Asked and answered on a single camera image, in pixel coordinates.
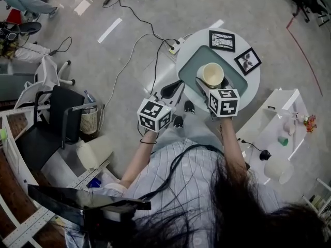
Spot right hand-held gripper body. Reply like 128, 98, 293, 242
194, 76, 240, 120

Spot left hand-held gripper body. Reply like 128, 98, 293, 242
137, 92, 177, 133

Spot cream cup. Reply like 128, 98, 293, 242
196, 62, 225, 89

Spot grey-green tray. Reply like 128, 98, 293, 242
178, 45, 248, 98

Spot person's left forearm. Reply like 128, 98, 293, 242
119, 131, 158, 189

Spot person's right forearm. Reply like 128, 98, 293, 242
219, 116, 248, 171

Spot black shoe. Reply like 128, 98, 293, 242
172, 115, 185, 129
184, 100, 196, 115

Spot round white table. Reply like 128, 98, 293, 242
175, 28, 261, 114

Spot grey trousers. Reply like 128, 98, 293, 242
156, 112, 223, 154

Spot white power strip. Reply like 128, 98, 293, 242
168, 37, 186, 55

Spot white shelf unit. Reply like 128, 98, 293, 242
235, 87, 310, 186

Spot woven waste basket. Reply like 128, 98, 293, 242
80, 106, 99, 134

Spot clear water bottle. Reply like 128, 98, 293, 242
83, 90, 97, 104

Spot striped light blue shirt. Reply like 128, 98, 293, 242
103, 138, 285, 248

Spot pink mug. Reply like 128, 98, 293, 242
283, 121, 296, 135

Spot white lamp shade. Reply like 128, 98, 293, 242
263, 156, 295, 185

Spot orange flower ornament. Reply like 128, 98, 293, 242
303, 114, 318, 134

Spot blue box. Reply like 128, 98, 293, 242
87, 177, 102, 189

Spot white office chair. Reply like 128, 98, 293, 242
14, 56, 76, 110

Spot black monitor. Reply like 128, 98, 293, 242
26, 183, 152, 245

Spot black frame with leaf picture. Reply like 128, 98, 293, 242
233, 47, 263, 76

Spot black frame with branch picture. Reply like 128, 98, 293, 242
208, 29, 236, 53

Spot white floor cable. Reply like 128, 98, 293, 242
98, 33, 179, 129

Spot black cable on shirt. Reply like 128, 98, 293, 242
138, 144, 225, 200

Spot black lamp cable with plug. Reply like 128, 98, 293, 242
236, 137, 272, 162

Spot black floor cable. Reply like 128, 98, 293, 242
102, 0, 181, 98

